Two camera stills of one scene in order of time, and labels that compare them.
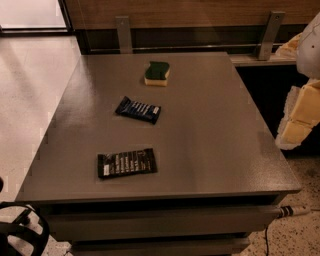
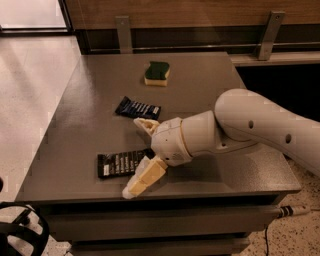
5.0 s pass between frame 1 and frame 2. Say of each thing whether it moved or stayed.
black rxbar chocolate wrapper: stayed
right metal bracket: stayed
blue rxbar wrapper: stayed
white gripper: moved
